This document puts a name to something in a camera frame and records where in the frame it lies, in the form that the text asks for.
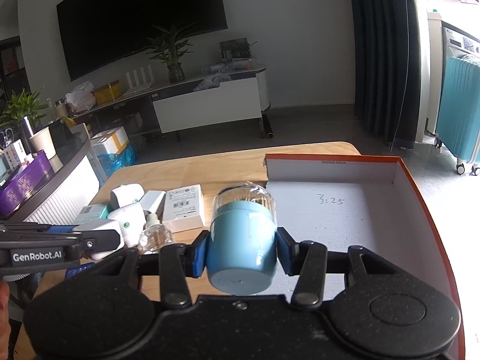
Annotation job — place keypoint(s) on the teal white carton box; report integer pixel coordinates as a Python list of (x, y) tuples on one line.
[(91, 212)]

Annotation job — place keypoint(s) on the green leafy plant left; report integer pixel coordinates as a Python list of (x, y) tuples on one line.
[(25, 103)]

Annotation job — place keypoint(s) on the yellow box on console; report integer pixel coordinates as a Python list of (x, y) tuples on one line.
[(107, 93)]

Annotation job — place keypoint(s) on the light blue jar clear lid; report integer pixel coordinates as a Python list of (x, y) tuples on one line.
[(242, 256)]

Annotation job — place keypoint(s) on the curved white dark counter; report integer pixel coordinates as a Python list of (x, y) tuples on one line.
[(73, 181)]

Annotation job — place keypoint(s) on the long low TV console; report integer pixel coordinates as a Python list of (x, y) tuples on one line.
[(172, 108)]

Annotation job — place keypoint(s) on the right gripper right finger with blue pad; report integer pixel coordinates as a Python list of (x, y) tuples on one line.
[(306, 260)]

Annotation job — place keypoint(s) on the white plug-in device green button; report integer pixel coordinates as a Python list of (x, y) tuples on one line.
[(131, 219)]

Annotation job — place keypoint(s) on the white yellow cardboard box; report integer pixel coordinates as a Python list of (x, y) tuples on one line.
[(110, 142)]

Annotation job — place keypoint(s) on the teal hard-shell suitcase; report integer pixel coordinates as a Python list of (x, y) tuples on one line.
[(458, 119)]

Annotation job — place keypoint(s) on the white rectangular power adapter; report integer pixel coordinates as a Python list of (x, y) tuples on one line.
[(152, 202)]

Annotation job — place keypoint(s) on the framed picture on console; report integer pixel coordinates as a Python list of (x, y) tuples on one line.
[(235, 49)]

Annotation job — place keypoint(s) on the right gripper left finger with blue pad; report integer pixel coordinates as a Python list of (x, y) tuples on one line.
[(177, 262)]

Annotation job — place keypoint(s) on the dark blue curtain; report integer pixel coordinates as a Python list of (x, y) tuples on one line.
[(387, 69)]

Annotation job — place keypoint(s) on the blue plastic bag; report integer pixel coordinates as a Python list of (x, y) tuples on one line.
[(112, 162)]

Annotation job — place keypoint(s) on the white router with antennas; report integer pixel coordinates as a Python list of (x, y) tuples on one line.
[(139, 80)]

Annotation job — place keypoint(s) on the large black wall television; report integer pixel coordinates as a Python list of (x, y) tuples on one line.
[(95, 33)]

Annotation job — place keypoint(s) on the purple box on counter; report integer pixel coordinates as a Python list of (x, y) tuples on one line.
[(25, 183)]

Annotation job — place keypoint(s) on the bamboo plant in glass vase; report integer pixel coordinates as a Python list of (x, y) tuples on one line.
[(169, 47)]

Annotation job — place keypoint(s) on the white product box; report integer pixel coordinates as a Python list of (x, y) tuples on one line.
[(184, 209)]

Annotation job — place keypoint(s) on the clear glass refill bottle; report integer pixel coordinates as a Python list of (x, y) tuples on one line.
[(154, 236)]

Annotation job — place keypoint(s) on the orange white shallow box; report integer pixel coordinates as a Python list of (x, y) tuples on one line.
[(390, 292)]

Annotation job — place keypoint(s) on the white paper cup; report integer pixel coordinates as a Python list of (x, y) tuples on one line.
[(42, 141)]

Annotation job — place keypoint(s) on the person's left hand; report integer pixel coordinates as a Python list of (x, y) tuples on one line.
[(5, 328)]

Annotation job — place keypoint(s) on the white plastic bag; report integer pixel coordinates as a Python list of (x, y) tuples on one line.
[(81, 98)]

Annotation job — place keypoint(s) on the washing machine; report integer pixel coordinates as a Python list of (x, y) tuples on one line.
[(456, 43)]

